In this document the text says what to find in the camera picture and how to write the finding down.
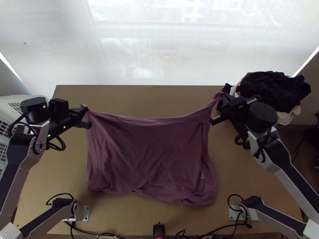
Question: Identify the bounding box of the purple t-shirt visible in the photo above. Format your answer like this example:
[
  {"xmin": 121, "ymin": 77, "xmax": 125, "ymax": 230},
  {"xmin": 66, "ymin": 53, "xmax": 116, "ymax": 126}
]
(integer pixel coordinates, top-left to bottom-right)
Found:
[{"xmin": 81, "ymin": 91, "xmax": 224, "ymax": 206}]

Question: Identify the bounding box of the heap of clothes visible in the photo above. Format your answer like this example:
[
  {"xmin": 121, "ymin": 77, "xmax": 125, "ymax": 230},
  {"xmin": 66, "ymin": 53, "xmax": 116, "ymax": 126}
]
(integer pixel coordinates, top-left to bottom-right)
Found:
[{"xmin": 223, "ymin": 71, "xmax": 312, "ymax": 126}]

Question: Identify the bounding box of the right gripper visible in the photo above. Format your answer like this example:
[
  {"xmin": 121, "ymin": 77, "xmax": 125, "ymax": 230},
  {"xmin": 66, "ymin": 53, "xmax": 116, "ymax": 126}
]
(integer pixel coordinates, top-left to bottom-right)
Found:
[{"xmin": 210, "ymin": 92, "xmax": 246, "ymax": 126}]

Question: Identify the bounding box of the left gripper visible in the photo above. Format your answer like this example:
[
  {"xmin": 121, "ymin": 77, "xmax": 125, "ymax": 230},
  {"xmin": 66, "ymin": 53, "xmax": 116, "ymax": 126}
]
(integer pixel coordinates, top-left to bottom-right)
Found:
[{"xmin": 67, "ymin": 104, "xmax": 93, "ymax": 129}]

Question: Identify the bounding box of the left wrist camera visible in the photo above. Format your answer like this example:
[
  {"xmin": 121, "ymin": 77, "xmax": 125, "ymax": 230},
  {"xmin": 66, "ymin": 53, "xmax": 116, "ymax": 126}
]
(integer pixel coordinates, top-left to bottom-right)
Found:
[{"xmin": 48, "ymin": 98, "xmax": 69, "ymax": 118}]

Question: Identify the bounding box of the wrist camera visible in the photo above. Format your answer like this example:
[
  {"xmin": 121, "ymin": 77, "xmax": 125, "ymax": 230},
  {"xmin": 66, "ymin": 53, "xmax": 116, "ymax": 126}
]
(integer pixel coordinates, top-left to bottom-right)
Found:
[
  {"xmin": 48, "ymin": 98, "xmax": 69, "ymax": 118},
  {"xmin": 232, "ymin": 97, "xmax": 250, "ymax": 114}
]

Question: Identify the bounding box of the black cable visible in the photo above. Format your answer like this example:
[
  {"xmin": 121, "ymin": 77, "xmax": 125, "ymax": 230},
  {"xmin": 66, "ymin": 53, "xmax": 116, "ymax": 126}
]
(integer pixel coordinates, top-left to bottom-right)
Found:
[
  {"xmin": 47, "ymin": 135, "xmax": 67, "ymax": 152},
  {"xmin": 235, "ymin": 134, "xmax": 250, "ymax": 151},
  {"xmin": 227, "ymin": 194, "xmax": 246, "ymax": 209},
  {"xmin": 45, "ymin": 192, "xmax": 76, "ymax": 208}
]

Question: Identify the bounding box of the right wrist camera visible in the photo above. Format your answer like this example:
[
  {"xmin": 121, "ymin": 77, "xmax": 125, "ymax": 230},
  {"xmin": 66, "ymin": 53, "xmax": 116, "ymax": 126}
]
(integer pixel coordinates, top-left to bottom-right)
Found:
[{"xmin": 232, "ymin": 97, "xmax": 250, "ymax": 114}]

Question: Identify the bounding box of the white laundry basket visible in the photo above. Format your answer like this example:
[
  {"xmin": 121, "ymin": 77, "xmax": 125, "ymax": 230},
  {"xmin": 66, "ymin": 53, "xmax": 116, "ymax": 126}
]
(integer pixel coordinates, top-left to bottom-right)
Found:
[{"xmin": 0, "ymin": 94, "xmax": 48, "ymax": 180}]

